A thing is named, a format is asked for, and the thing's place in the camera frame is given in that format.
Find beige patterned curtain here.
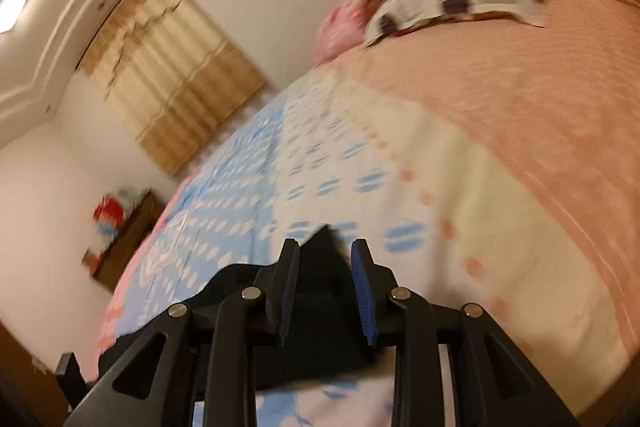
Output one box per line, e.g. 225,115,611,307
77,0,268,178

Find polka dot blanket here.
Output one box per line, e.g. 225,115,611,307
97,0,640,427

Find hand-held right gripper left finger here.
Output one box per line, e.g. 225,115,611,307
62,238,301,427

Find pale blue bag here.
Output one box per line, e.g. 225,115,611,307
117,188,151,210

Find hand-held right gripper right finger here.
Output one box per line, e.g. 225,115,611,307
350,238,581,427

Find red gift bag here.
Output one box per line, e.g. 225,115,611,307
92,194,126,234

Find black pants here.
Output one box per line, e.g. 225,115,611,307
97,224,381,394

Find pink floral pillow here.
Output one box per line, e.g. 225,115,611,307
314,0,401,65

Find brown wooden cabinet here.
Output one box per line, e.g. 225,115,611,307
82,192,168,294

